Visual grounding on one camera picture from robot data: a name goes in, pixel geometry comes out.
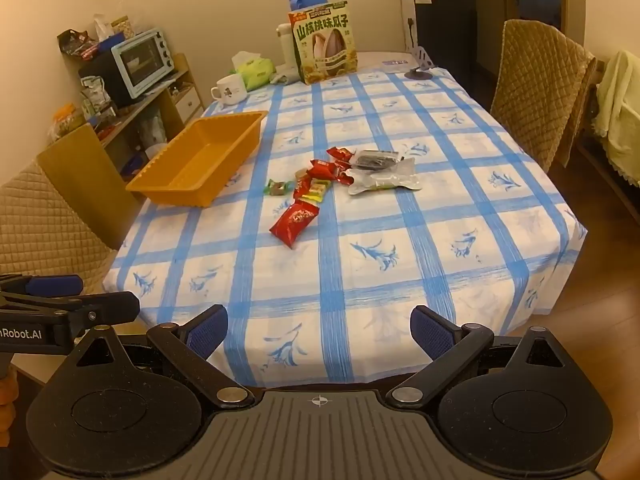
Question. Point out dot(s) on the person's left hand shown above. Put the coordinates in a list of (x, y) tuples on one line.
[(7, 400)]

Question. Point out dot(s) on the wooden shelf cabinet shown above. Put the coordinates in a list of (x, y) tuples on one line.
[(187, 102)]

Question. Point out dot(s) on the blue checked tablecloth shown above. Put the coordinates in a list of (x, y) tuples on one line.
[(450, 240)]

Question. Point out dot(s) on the teal toaster oven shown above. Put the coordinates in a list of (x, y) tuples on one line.
[(142, 65)]

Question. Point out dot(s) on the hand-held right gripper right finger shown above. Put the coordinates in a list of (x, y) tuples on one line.
[(430, 332)]

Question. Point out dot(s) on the black and white appliance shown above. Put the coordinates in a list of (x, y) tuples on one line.
[(442, 25)]

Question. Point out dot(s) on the white and green bag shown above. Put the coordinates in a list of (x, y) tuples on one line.
[(95, 97)]

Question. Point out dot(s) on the orange plastic tray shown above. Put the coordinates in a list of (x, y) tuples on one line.
[(200, 160)]

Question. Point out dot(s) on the large red snack packet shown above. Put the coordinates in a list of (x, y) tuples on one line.
[(295, 222)]

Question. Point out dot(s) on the red and black snack bag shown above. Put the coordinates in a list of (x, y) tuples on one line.
[(77, 42)]

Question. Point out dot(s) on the grey cloth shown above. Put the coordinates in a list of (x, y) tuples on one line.
[(282, 79)]

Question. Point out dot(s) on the clear box purple label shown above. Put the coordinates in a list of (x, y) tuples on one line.
[(397, 65)]

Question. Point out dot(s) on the wooden chair quilted cover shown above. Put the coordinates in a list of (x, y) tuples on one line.
[(535, 90), (60, 210)]

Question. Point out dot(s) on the green candy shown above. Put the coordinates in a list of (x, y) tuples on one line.
[(274, 188)]

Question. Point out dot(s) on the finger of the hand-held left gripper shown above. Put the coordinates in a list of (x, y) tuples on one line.
[(110, 307), (55, 285)]

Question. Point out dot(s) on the dark snack packet clear wrapper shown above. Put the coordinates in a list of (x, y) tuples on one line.
[(375, 161)]

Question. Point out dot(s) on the pale green cloth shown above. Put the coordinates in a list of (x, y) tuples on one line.
[(620, 110)]

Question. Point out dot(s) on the grey phone stand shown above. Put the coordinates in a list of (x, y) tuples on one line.
[(422, 62)]

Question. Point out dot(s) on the white mug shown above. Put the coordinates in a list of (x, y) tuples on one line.
[(231, 90)]

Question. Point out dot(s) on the orange lid jar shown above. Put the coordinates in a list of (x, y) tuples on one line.
[(67, 122)]

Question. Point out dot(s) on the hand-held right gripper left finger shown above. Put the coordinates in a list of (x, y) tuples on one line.
[(207, 332)]

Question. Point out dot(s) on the green tissue pack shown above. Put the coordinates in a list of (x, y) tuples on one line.
[(255, 72)]

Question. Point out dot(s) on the silver foil snack packet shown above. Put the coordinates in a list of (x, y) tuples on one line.
[(385, 182)]

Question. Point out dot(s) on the green sunflower seed bag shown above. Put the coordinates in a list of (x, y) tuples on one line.
[(325, 42)]

